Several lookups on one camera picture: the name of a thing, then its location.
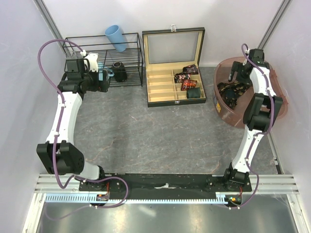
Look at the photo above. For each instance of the black wire rack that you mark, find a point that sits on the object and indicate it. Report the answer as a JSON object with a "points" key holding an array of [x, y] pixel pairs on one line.
{"points": [[132, 57]]}

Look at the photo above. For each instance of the light blue cable duct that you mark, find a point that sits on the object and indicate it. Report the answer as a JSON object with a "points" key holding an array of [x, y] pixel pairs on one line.
{"points": [[96, 199]]}

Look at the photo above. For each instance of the black pink floral rolled tie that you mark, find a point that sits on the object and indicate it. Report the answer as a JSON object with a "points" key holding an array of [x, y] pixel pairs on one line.
{"points": [[180, 77]]}

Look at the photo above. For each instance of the black ceramic jar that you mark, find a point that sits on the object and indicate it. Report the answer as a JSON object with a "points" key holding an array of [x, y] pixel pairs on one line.
{"points": [[119, 71]]}

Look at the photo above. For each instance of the black wooden tie box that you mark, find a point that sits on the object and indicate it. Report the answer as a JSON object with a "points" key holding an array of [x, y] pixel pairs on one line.
{"points": [[166, 52]]}

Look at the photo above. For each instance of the dark floral necktie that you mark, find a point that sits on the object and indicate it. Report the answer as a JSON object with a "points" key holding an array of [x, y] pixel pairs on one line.
{"points": [[230, 92]]}

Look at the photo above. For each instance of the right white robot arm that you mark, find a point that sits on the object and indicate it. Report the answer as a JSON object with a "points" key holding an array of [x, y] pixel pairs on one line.
{"points": [[259, 116]]}

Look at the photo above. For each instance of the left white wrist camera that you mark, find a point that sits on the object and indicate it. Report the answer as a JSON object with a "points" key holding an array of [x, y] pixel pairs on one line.
{"points": [[91, 62]]}

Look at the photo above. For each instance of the light blue mug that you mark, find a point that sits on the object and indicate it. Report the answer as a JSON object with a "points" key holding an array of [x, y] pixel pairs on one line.
{"points": [[110, 72]]}

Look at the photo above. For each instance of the blue plastic cup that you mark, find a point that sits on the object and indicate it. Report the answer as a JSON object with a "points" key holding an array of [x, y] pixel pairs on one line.
{"points": [[114, 35]]}

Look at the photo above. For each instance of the red patterned rolled tie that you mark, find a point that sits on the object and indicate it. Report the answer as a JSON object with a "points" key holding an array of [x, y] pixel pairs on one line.
{"points": [[188, 84]]}

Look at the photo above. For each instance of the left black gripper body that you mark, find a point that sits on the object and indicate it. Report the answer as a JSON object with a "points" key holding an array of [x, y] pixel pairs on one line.
{"points": [[102, 85]]}

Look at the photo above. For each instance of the dark pink patterned rolled tie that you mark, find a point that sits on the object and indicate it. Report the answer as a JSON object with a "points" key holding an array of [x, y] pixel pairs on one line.
{"points": [[191, 69]]}

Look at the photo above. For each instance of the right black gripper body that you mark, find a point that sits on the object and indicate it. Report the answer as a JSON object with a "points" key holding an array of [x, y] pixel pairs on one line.
{"points": [[242, 75]]}

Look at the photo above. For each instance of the dark green rolled tie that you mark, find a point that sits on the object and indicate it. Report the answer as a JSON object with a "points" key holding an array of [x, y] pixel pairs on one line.
{"points": [[194, 93]]}

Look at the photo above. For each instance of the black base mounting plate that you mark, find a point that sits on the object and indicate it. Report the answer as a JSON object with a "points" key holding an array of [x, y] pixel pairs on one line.
{"points": [[166, 185]]}

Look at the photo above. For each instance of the pink transparent plastic tub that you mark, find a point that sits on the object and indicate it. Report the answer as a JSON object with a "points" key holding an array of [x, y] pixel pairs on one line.
{"points": [[234, 117]]}

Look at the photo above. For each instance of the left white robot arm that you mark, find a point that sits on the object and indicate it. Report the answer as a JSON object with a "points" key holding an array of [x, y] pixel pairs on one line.
{"points": [[58, 154]]}

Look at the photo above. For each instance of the clear glass cup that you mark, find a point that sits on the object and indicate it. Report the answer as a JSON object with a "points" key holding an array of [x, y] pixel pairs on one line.
{"points": [[71, 55]]}

